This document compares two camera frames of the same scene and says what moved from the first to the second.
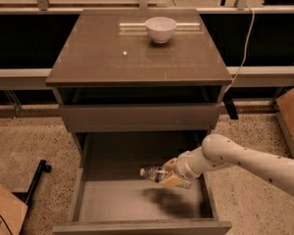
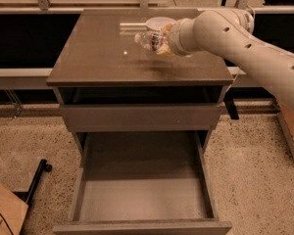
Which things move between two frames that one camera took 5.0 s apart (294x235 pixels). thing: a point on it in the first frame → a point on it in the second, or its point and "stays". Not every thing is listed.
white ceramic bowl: x=161 y=28 stays
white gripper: x=182 y=170 → x=175 y=39
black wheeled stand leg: x=26 y=197 stays
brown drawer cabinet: x=135 y=87 stays
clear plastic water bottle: x=158 y=173 → x=152 y=39
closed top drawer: x=139 y=117 stays
